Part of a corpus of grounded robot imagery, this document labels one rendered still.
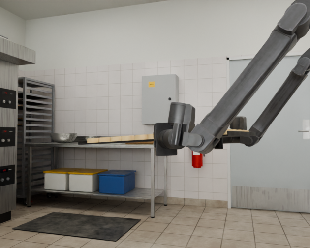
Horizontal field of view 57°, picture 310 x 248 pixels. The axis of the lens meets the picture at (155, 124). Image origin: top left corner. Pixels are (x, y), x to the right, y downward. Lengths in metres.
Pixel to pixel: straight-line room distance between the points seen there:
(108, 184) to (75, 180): 0.50
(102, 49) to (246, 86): 4.13
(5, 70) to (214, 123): 3.22
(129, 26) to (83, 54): 0.87
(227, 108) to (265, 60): 0.15
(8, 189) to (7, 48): 1.58
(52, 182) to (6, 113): 1.21
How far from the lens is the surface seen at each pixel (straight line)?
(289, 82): 1.28
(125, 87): 4.47
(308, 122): 4.19
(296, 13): 0.78
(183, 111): 0.78
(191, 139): 0.73
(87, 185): 4.02
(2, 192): 3.73
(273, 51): 0.78
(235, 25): 4.34
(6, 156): 3.71
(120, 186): 3.81
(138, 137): 1.01
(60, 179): 4.23
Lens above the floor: 1.01
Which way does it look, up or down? 2 degrees up
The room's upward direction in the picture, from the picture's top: straight up
